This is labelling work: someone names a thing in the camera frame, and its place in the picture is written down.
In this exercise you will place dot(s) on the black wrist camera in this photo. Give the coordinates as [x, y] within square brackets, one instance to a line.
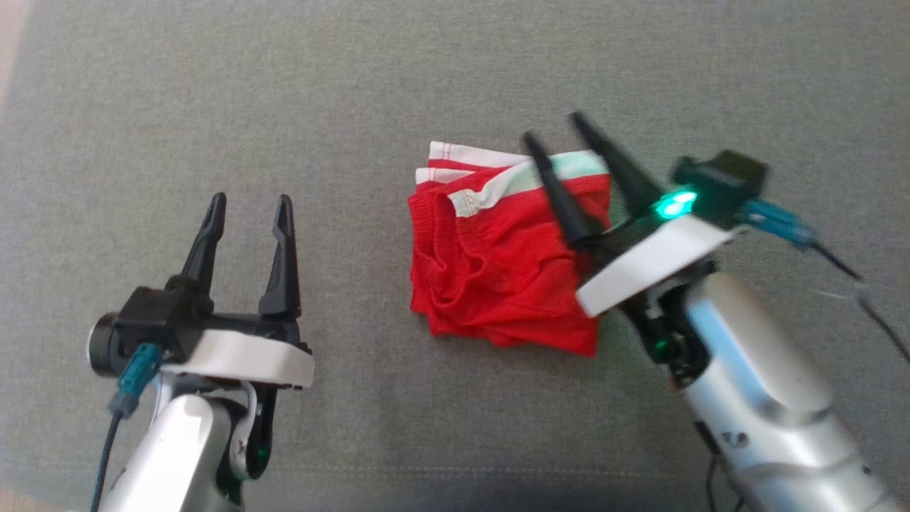
[153, 320]
[725, 181]

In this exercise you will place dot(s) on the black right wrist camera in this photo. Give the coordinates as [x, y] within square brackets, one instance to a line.
[725, 181]

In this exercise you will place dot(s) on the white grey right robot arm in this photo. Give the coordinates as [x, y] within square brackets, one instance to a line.
[761, 398]

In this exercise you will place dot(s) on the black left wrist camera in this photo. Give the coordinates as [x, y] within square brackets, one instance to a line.
[153, 320]

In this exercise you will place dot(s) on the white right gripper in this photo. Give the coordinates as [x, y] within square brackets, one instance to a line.
[654, 259]

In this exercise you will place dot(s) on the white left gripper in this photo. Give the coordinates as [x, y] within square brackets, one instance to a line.
[249, 359]

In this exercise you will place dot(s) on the large grey sofa seat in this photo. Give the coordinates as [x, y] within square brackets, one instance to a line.
[142, 107]

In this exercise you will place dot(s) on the red shorts with white stripe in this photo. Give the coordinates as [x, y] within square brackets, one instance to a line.
[498, 277]

